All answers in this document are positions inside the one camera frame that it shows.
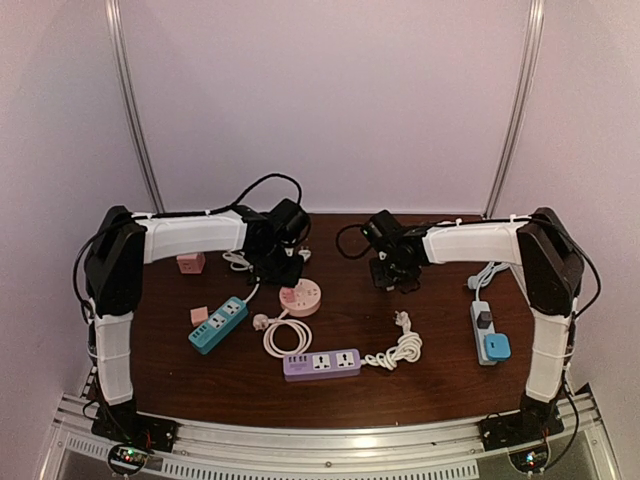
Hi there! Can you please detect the purple power strip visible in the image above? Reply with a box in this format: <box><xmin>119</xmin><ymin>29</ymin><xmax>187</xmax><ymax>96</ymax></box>
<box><xmin>283</xmin><ymin>349</ymin><xmax>362</xmax><ymax>382</ymax></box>

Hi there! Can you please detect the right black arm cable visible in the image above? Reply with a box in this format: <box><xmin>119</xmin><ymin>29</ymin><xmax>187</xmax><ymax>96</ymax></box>
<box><xmin>335</xmin><ymin>224</ymin><xmax>376</xmax><ymax>261</ymax></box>

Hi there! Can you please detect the white cable of teal strip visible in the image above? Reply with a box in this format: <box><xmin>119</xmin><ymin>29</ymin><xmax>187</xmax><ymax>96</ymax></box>
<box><xmin>221</xmin><ymin>244</ymin><xmax>313</xmax><ymax>303</ymax></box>

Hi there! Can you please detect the left aluminium frame post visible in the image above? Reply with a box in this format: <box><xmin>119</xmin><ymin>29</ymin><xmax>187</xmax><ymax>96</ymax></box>
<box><xmin>104</xmin><ymin>0</ymin><xmax>165</xmax><ymax>213</ymax></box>

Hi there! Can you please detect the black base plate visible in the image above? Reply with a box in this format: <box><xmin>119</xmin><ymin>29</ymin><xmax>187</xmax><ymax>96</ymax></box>
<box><xmin>91</xmin><ymin>409</ymin><xmax>178</xmax><ymax>453</ymax></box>
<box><xmin>478</xmin><ymin>411</ymin><xmax>564</xmax><ymax>451</ymax></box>

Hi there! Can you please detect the grey strip cable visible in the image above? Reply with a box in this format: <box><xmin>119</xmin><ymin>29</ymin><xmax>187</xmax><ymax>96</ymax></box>
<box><xmin>462</xmin><ymin>261</ymin><xmax>511</xmax><ymax>303</ymax></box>

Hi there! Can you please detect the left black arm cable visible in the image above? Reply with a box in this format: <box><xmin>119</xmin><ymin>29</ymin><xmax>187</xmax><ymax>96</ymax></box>
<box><xmin>72</xmin><ymin>173</ymin><xmax>304</xmax><ymax>321</ymax></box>

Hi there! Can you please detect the pink round socket base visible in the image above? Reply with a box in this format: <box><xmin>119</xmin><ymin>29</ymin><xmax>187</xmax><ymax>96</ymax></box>
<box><xmin>279</xmin><ymin>278</ymin><xmax>322</xmax><ymax>318</ymax></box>

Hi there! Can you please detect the aluminium frame post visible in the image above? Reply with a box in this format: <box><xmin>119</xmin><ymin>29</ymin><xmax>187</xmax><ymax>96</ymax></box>
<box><xmin>483</xmin><ymin>0</ymin><xmax>545</xmax><ymax>218</ymax></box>
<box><xmin>104</xmin><ymin>0</ymin><xmax>165</xmax><ymax>213</ymax></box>

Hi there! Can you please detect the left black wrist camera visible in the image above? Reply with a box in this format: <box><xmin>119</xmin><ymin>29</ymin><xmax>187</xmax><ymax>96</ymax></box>
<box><xmin>268</xmin><ymin>198</ymin><xmax>310</xmax><ymax>243</ymax></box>

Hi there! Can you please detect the front aluminium rail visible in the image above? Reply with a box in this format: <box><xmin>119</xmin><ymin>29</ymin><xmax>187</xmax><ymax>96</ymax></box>
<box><xmin>35</xmin><ymin>393</ymin><xmax>622</xmax><ymax>479</ymax></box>

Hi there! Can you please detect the small pink charger plug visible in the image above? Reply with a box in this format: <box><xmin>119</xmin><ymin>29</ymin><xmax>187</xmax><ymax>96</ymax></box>
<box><xmin>190</xmin><ymin>306</ymin><xmax>209</xmax><ymax>328</ymax></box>

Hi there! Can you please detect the pink plug adapter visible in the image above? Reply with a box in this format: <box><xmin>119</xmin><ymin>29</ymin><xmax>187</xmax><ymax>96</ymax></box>
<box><xmin>279</xmin><ymin>287</ymin><xmax>296</xmax><ymax>303</ymax></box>

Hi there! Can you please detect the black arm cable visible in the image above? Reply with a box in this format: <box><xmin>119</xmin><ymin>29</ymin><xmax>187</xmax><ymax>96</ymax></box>
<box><xmin>335</xmin><ymin>224</ymin><xmax>376</xmax><ymax>261</ymax></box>
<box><xmin>72</xmin><ymin>173</ymin><xmax>304</xmax><ymax>321</ymax></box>

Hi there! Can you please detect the grey power strip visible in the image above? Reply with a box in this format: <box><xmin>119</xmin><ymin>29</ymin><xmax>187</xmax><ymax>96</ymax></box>
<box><xmin>470</xmin><ymin>300</ymin><xmax>498</xmax><ymax>366</ymax></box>

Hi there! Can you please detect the teal power strip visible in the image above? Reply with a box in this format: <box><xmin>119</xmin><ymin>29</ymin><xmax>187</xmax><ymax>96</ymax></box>
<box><xmin>188</xmin><ymin>296</ymin><xmax>249</xmax><ymax>355</ymax></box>

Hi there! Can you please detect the right aluminium frame post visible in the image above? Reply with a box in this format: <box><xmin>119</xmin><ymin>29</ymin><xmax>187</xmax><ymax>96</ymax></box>
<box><xmin>483</xmin><ymin>0</ymin><xmax>545</xmax><ymax>218</ymax></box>

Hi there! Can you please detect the black charger plug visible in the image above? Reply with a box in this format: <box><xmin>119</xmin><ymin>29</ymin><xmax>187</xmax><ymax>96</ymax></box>
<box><xmin>476</xmin><ymin>310</ymin><xmax>493</xmax><ymax>330</ymax></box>

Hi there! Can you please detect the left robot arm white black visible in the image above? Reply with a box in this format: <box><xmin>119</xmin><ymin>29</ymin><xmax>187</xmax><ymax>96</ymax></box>
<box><xmin>83</xmin><ymin>199</ymin><xmax>311</xmax><ymax>444</ymax></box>

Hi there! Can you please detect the blue charger plug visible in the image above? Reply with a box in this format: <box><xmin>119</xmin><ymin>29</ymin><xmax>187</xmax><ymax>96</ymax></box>
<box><xmin>484</xmin><ymin>333</ymin><xmax>511</xmax><ymax>362</ymax></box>

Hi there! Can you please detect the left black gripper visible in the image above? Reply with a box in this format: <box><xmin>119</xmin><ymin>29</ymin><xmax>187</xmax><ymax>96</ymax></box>
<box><xmin>252</xmin><ymin>244</ymin><xmax>304</xmax><ymax>289</ymax></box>

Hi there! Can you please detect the white knotted purple-strip cable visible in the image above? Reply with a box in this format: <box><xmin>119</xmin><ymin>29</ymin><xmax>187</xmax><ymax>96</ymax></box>
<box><xmin>361</xmin><ymin>309</ymin><xmax>424</xmax><ymax>372</ymax></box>

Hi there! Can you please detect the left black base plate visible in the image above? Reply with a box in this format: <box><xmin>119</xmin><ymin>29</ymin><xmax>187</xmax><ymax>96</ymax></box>
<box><xmin>91</xmin><ymin>409</ymin><xmax>178</xmax><ymax>453</ymax></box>

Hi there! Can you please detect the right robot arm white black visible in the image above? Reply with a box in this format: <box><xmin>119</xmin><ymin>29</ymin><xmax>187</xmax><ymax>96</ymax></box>
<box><xmin>360</xmin><ymin>208</ymin><xmax>585</xmax><ymax>442</ymax></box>

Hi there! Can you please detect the white coiled round-socket cable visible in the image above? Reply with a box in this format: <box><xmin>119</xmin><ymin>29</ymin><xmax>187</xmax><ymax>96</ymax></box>
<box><xmin>250</xmin><ymin>305</ymin><xmax>314</xmax><ymax>360</ymax></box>

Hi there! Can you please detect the pink cube socket adapter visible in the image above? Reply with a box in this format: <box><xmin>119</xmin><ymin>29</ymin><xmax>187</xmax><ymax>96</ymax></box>
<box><xmin>176</xmin><ymin>252</ymin><xmax>206</xmax><ymax>275</ymax></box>

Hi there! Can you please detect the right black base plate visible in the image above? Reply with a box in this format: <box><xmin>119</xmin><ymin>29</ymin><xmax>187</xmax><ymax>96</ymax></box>
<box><xmin>478</xmin><ymin>411</ymin><xmax>564</xmax><ymax>451</ymax></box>

